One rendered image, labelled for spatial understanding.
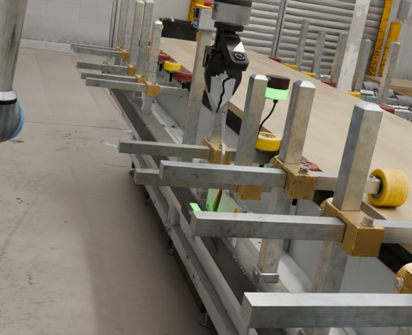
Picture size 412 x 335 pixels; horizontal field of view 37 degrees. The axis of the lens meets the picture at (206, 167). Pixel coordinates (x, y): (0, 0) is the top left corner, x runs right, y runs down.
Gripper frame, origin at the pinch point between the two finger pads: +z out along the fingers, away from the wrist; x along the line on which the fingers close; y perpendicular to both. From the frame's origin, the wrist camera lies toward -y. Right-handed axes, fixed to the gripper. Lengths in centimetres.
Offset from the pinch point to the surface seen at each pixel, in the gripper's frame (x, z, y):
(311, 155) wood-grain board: -28.6, 10.7, 2.5
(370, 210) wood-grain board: -25.8, 11.3, -34.0
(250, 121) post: -7.1, 1.3, -4.9
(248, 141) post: -7.5, 6.2, -4.9
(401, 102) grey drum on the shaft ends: -154, 18, 153
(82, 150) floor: 0, 101, 292
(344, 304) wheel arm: 8, 5, -83
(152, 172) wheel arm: 15.7, 14.7, -8.2
